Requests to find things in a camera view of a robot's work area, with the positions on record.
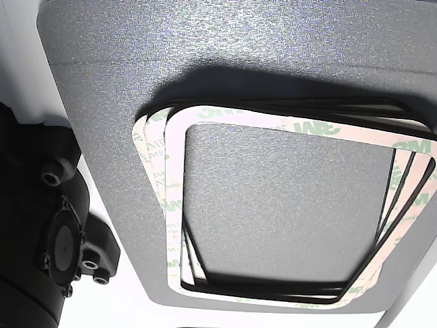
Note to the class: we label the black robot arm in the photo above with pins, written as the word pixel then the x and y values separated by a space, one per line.
pixel 34 205

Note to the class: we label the dark gray textured mat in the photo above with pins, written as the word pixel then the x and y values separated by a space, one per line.
pixel 136 51

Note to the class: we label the white partition panel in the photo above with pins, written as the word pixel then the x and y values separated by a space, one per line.
pixel 13 68

